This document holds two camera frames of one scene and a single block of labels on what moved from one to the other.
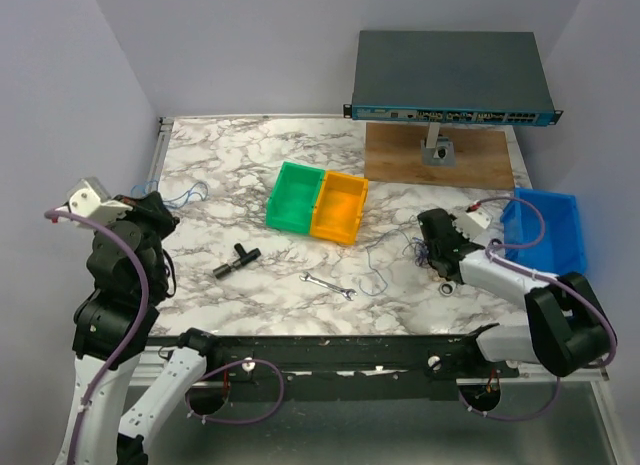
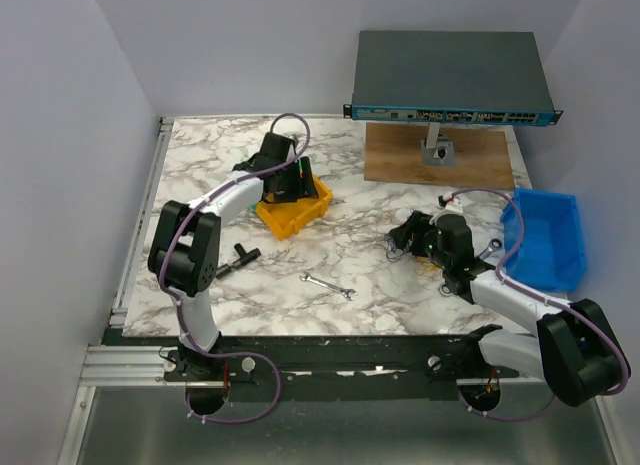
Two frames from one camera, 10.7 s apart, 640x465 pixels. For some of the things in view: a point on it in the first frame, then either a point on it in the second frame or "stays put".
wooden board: (393, 153) stays put
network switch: (441, 76) stays put
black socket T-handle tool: (244, 259) stays put
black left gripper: (150, 206) to (304, 186)
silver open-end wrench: (345, 292) stays put
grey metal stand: (436, 150) stays put
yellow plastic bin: (338, 207) to (285, 218)
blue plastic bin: (563, 249) stays put
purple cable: (422, 257) to (395, 249)
